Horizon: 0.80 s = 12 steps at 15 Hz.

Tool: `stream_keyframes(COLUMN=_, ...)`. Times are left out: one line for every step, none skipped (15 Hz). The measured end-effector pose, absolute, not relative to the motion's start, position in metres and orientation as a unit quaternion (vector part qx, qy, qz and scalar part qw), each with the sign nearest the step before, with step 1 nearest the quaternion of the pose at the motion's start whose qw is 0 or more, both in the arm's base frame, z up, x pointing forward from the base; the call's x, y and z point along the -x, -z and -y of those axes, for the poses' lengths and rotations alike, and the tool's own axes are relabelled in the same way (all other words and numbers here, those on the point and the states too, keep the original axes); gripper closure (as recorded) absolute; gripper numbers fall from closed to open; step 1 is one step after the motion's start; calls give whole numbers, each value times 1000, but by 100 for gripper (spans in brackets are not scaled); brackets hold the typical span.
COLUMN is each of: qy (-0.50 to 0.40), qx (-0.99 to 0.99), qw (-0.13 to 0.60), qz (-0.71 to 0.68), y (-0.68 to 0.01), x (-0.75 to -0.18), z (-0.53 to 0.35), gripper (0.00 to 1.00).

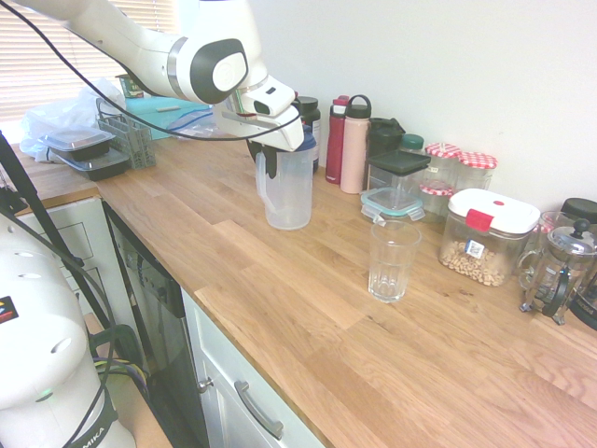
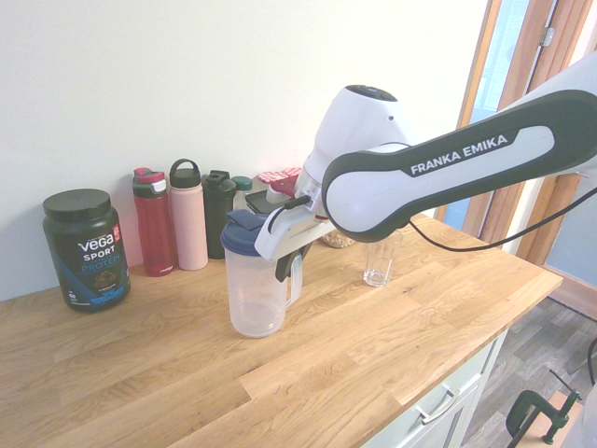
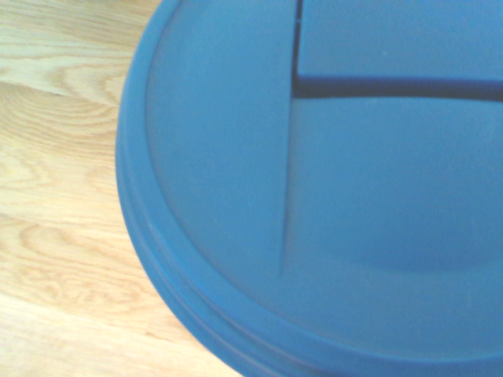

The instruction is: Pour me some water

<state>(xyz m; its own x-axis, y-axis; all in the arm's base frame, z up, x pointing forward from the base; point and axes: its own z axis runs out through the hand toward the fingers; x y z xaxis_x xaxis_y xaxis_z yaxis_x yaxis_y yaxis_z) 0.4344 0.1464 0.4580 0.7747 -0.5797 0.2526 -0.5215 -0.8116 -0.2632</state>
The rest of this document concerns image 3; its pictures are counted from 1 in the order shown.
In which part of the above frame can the translucent plastic pitcher blue lid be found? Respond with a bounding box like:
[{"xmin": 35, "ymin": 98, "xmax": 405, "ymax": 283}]
[{"xmin": 115, "ymin": 0, "xmax": 503, "ymax": 377}]

